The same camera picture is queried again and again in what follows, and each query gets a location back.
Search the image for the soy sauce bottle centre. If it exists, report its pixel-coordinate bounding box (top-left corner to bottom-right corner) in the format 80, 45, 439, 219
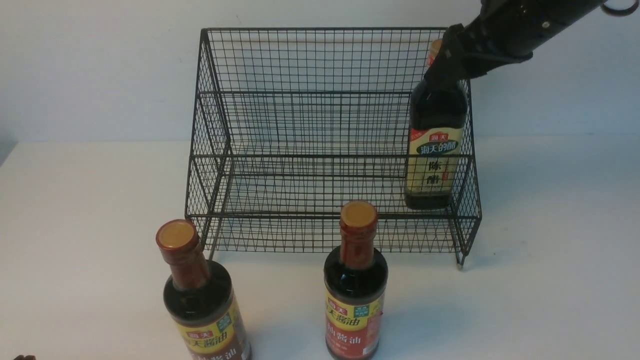
323, 200, 389, 360

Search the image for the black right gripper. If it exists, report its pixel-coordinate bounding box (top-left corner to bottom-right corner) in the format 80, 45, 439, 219
423, 0, 605, 92

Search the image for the soy sauce bottle left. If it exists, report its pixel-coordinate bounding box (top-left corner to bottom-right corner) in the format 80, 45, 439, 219
155, 219, 253, 360

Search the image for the black wire mesh rack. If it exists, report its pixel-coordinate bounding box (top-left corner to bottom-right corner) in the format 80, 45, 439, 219
184, 27, 482, 269

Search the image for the soy sauce bottle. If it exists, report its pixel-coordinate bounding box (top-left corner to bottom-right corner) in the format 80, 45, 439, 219
155, 219, 253, 360
323, 200, 389, 360

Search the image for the dark vinegar bottle yellow label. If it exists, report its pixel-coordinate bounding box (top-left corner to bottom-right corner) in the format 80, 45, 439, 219
404, 39, 470, 211

